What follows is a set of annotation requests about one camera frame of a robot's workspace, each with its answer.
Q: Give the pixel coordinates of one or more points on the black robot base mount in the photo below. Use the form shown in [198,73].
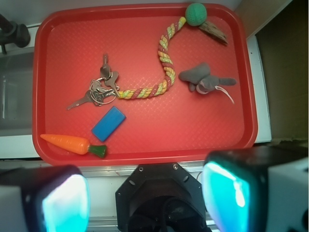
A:
[161,198]

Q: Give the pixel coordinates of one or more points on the blue rectangular block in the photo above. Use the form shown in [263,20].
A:
[108,124]

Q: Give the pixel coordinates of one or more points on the brown cardboard box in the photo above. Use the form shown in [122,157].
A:
[284,50]

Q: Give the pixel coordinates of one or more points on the brown wood piece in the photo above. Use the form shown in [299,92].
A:
[213,31]

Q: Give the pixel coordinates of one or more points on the grey toy sink basin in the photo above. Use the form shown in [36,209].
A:
[16,75]

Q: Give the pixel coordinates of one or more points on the red plastic tray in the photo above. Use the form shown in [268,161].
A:
[177,126]

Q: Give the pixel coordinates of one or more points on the green ball rope toy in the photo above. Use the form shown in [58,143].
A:
[195,15]

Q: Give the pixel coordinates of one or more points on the grey toy faucet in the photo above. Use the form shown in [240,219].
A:
[13,33]

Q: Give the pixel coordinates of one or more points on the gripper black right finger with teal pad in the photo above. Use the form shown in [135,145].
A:
[258,189]

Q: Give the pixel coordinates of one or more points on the silver key bunch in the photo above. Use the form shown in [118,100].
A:
[103,90]

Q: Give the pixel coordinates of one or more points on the grey plush mouse toy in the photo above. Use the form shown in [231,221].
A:
[199,79]

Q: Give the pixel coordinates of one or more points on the orange toy carrot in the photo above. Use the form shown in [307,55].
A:
[77,145]

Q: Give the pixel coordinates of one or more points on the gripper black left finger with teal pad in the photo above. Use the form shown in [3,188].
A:
[46,199]

